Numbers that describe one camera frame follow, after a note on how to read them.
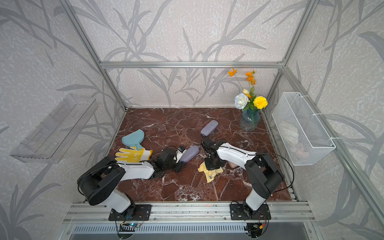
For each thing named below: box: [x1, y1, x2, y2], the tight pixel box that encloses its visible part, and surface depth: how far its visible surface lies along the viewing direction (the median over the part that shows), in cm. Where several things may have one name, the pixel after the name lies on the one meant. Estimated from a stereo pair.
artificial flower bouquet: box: [228, 68, 268, 112], surface depth 84 cm
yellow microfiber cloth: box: [197, 161, 224, 184], surface depth 86 cm
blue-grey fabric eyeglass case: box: [180, 145, 200, 163], surface depth 95 cm
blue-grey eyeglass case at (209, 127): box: [200, 119, 219, 137], surface depth 107 cm
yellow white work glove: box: [115, 146, 153, 163], surface depth 96 cm
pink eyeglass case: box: [227, 161, 239, 169], surface depth 90 cm
